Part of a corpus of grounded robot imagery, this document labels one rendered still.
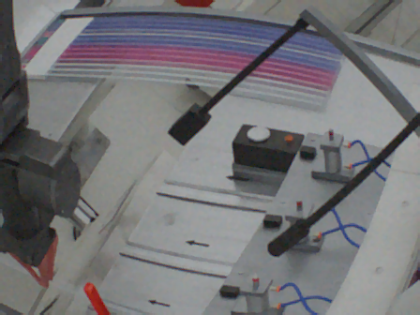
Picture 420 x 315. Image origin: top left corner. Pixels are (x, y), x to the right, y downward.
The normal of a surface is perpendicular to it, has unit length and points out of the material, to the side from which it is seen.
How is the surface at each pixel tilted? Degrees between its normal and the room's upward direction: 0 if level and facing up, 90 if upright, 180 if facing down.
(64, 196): 48
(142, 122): 0
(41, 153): 38
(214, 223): 43
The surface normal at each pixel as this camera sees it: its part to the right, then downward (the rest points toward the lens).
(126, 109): 0.52, -0.48
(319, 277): -0.13, -0.78
